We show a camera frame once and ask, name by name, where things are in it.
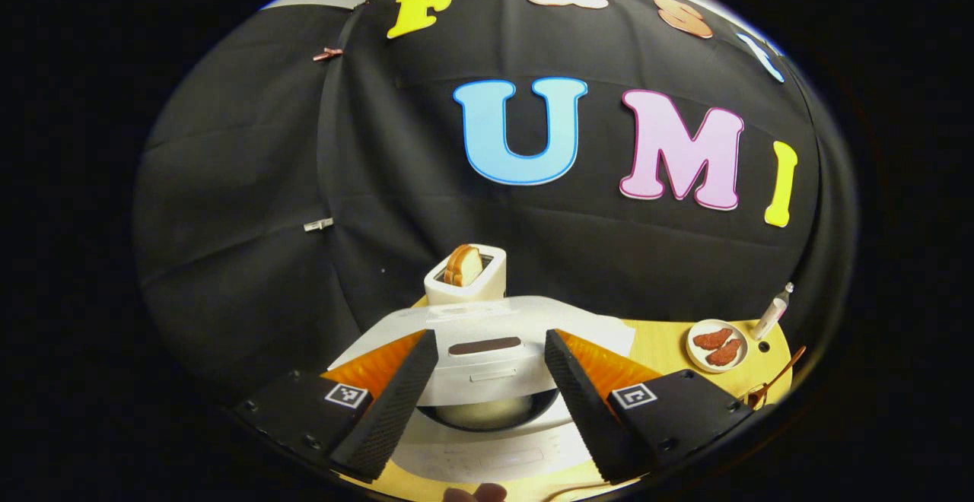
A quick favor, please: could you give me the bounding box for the red-brown meat slice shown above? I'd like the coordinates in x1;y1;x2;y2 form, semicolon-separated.
705;338;743;367
692;327;734;351

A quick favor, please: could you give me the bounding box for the brown wooden spoon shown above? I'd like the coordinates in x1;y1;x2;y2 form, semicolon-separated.
746;346;807;409

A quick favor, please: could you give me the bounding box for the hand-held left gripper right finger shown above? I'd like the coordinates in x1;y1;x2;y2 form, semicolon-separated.
544;329;766;485

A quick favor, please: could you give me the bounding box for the white round plate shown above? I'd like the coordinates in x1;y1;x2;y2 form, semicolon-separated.
686;319;750;374

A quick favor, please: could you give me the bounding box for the white rice cooker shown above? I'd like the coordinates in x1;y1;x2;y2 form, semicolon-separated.
327;295;636;488

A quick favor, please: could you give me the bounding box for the black backdrop cloth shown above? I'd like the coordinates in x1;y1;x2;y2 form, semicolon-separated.
133;0;861;404

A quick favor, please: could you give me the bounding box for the bread slice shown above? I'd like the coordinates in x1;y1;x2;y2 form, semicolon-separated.
444;243;484;288

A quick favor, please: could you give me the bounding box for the white toaster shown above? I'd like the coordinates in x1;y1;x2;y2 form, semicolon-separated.
423;246;508;307

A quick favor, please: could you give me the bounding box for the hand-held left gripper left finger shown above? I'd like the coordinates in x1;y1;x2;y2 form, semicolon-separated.
228;329;440;484

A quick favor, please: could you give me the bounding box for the clear bottle with pink label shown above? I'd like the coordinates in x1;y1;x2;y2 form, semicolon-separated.
752;282;795;342

